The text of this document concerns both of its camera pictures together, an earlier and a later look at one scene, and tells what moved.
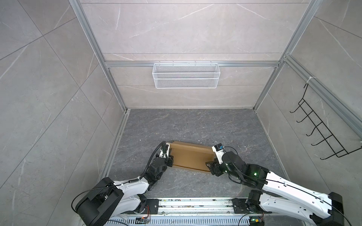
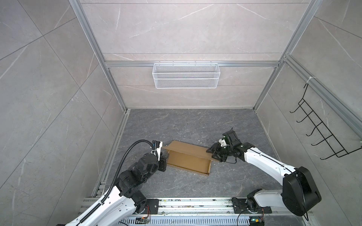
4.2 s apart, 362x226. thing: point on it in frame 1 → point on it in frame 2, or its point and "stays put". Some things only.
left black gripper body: [170, 161] → [161, 165]
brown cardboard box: [192, 156] stays put
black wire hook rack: [334, 145] stays put
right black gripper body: [218, 168] → [221, 153]
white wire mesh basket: [185, 76] stays put
